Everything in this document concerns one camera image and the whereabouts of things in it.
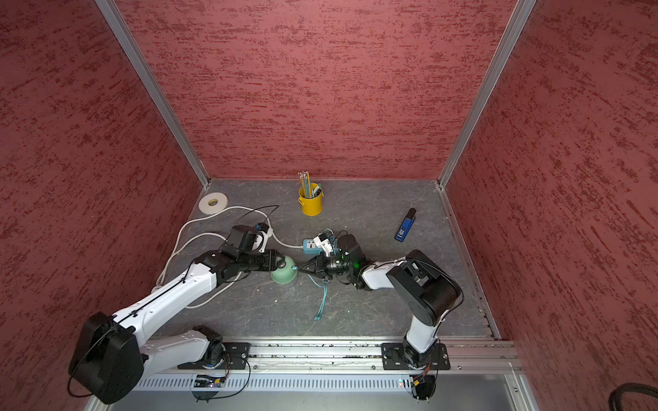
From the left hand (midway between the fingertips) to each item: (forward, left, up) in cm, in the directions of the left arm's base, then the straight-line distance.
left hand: (278, 265), depth 83 cm
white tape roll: (+34, +37, -10) cm, 52 cm away
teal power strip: (+10, -9, -7) cm, 15 cm away
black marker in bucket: (+33, -11, +1) cm, 35 cm away
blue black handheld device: (+20, -48, -6) cm, 52 cm away
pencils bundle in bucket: (+33, -7, +4) cm, 34 cm away
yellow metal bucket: (+29, -9, -4) cm, 30 cm away
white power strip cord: (+14, +48, -14) cm, 52 cm away
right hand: (-3, -7, 0) cm, 8 cm away
